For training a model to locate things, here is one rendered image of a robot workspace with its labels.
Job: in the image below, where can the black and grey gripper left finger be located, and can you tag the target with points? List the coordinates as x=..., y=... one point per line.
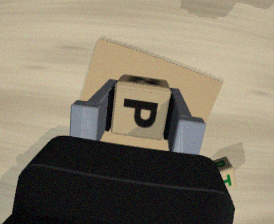
x=90, y=119

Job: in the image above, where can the tan flat mat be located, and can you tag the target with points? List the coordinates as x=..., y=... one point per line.
x=111, y=61

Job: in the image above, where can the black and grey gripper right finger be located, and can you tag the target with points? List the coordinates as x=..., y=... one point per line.
x=184, y=132

